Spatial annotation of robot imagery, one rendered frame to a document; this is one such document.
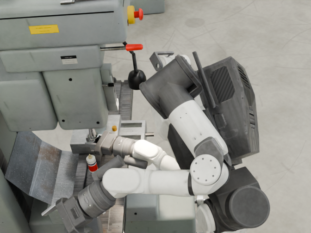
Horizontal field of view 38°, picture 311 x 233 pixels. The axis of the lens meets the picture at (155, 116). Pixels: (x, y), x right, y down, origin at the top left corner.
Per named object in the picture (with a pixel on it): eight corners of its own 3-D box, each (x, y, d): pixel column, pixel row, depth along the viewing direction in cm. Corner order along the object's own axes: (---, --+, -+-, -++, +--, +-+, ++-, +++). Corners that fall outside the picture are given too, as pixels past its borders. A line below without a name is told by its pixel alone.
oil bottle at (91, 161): (98, 166, 208) (94, 150, 201) (97, 173, 206) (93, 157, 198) (90, 166, 209) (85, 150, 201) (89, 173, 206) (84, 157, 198)
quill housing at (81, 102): (111, 95, 190) (99, 32, 168) (108, 131, 176) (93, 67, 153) (67, 98, 192) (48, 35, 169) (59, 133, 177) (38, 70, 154)
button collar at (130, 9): (135, 17, 155) (133, 2, 151) (134, 27, 151) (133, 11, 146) (129, 17, 155) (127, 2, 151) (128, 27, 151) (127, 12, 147)
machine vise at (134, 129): (147, 129, 223) (145, 113, 215) (145, 152, 212) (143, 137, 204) (77, 131, 226) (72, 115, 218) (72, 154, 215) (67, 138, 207)
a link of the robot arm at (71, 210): (84, 238, 133) (116, 216, 131) (67, 239, 124) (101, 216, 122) (66, 201, 137) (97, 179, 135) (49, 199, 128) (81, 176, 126)
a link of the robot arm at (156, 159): (138, 136, 185) (166, 149, 180) (142, 147, 193) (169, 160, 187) (130, 149, 183) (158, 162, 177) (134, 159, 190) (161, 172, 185)
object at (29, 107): (66, 89, 191) (51, 39, 173) (57, 131, 174) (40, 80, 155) (22, 92, 192) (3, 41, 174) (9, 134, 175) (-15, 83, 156)
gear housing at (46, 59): (108, 28, 169) (104, 5, 162) (103, 70, 152) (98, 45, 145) (21, 34, 171) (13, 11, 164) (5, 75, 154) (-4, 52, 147)
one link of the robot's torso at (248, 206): (280, 220, 120) (256, 157, 124) (235, 236, 118) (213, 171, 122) (248, 222, 147) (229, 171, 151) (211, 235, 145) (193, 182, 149)
